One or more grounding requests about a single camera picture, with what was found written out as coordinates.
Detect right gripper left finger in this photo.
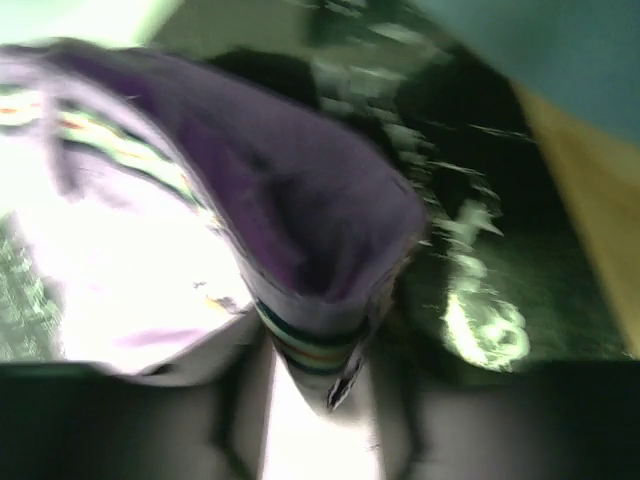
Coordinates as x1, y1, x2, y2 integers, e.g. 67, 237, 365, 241
1, 320, 273, 479

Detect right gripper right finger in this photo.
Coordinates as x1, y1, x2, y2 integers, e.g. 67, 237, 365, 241
370, 301, 639, 479

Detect purple trousers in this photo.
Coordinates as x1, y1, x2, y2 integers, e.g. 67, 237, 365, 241
1, 39, 424, 390

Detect wooden clothes rack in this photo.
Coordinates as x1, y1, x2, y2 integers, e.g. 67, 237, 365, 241
511, 82, 639, 356

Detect teal t-shirt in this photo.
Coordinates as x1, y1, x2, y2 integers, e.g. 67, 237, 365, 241
416, 0, 639, 142

